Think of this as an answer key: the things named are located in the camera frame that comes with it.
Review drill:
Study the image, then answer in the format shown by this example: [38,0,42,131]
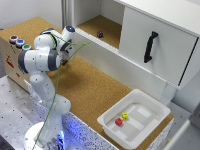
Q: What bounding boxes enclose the black door handle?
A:
[143,30,160,64]

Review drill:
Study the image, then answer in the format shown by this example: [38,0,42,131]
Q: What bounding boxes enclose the white plastic box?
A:
[96,88,172,150]

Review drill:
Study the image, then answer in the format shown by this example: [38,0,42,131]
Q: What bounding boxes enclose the white cabinet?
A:
[61,0,200,108]

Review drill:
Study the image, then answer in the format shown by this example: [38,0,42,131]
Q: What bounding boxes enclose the purple block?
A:
[96,30,105,39]

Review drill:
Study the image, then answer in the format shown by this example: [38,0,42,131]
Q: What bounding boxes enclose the blue button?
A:
[14,38,26,49]

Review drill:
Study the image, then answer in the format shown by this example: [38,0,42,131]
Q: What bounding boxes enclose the white sliding door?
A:
[117,5,200,89]

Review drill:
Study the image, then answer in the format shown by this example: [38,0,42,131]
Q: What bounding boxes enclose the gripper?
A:
[60,41,76,65]

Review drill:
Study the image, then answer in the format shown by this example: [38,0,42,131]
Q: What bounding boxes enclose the green button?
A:
[21,43,33,52]

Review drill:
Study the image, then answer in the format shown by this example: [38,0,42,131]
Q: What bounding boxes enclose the yellow block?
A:
[121,112,130,121]

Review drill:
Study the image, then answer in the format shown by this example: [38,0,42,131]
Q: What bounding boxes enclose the pink block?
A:
[114,117,124,127]

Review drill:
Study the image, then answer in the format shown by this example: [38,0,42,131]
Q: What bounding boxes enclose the green cable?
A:
[31,31,92,150]

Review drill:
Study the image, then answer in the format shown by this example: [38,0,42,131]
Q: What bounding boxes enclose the red button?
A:
[8,34,19,45]

